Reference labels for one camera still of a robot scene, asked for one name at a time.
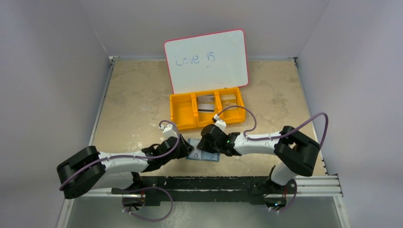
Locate blue leather card holder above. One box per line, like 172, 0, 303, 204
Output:
186, 138, 220, 162

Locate white VIP card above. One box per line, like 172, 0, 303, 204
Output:
197, 103, 215, 113

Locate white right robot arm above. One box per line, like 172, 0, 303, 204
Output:
197, 124, 320, 186

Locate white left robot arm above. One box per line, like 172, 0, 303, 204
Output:
57, 136, 194, 199

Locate cards in right bin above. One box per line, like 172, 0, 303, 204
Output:
220, 94, 237, 109

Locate yellow middle bin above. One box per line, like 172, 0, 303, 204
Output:
194, 90, 222, 127

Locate yellow bin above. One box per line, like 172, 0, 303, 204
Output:
217, 87, 245, 124
194, 90, 222, 127
170, 93, 197, 131

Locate yellow left bin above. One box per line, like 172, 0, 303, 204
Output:
170, 93, 197, 131

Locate yellow right bin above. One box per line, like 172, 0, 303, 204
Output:
217, 87, 245, 124

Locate pink framed whiteboard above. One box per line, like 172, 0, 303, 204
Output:
163, 29, 249, 94

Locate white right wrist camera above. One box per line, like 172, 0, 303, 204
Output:
212, 114, 227, 131

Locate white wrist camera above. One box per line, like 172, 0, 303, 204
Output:
159, 123, 178, 139
212, 114, 227, 131

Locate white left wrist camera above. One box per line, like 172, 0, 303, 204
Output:
159, 123, 178, 139

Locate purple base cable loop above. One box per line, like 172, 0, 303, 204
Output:
122, 186, 174, 222

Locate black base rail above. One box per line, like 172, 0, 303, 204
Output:
111, 176, 297, 208

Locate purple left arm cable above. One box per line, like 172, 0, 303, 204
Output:
59, 120, 181, 191

